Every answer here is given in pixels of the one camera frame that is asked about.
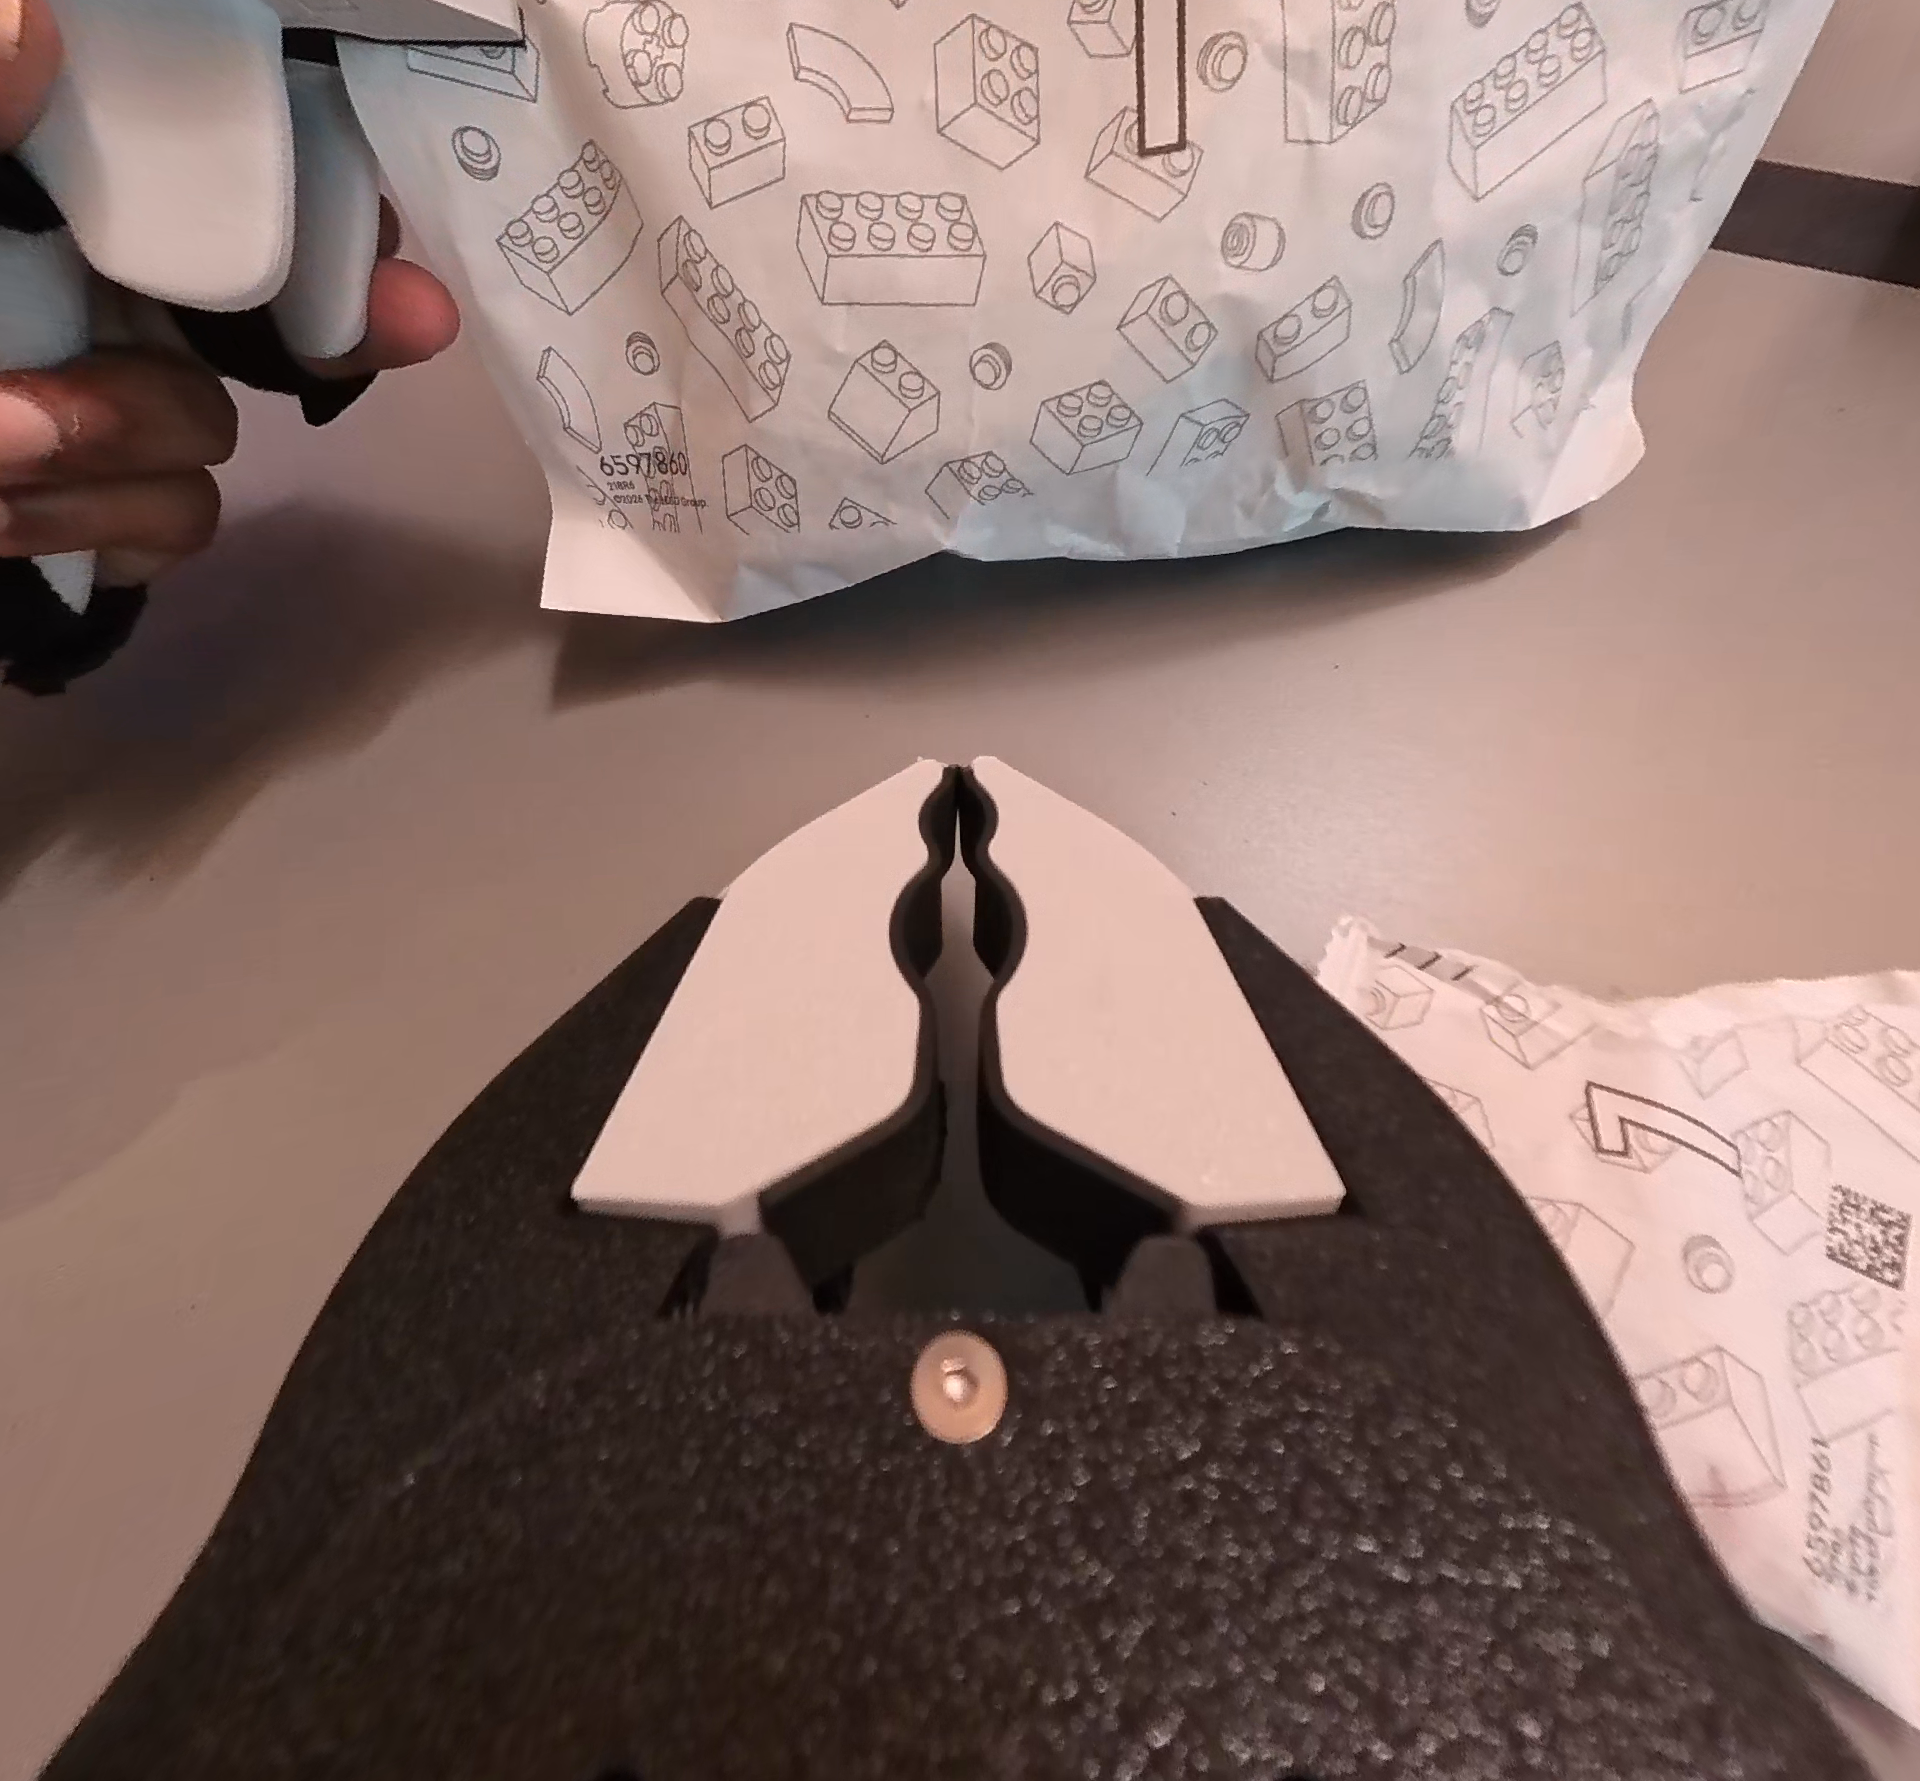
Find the person's left hand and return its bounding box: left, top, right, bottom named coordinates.
left=0, top=0, right=464, bottom=565

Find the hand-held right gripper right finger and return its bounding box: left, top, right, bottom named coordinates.
left=959, top=758, right=1343, bottom=1310

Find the large printed paper bag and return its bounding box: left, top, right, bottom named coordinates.
left=321, top=0, right=1869, bottom=629

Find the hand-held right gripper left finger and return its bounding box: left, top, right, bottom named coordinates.
left=573, top=761, right=957, bottom=1316

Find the small printed paper bag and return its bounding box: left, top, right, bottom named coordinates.
left=1318, top=914, right=1920, bottom=1731

